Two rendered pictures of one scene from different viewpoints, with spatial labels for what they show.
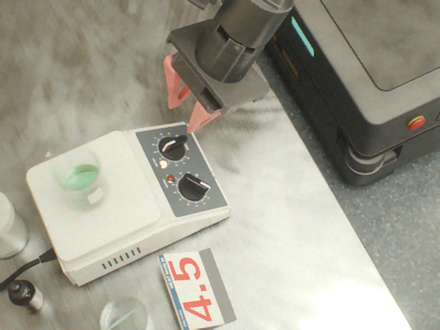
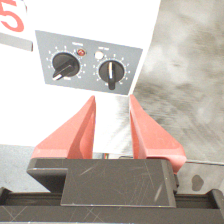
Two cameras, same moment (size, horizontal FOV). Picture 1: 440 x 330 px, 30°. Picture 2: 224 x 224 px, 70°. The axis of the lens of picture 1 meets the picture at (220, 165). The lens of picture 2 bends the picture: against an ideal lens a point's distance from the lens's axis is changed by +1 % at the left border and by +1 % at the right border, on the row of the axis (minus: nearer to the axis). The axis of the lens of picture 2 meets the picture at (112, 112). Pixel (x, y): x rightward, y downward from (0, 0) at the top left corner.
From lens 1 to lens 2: 0.77 m
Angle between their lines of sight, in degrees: 19
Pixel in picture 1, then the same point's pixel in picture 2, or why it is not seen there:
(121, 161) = (116, 7)
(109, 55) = (218, 77)
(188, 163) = (92, 77)
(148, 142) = (126, 56)
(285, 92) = not seen: hidden behind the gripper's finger
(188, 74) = (116, 185)
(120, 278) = not seen: outside the picture
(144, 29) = (215, 110)
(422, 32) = not seen: hidden behind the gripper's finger
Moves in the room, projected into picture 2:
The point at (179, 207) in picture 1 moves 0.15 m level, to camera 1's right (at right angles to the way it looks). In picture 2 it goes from (47, 41) to (7, 150)
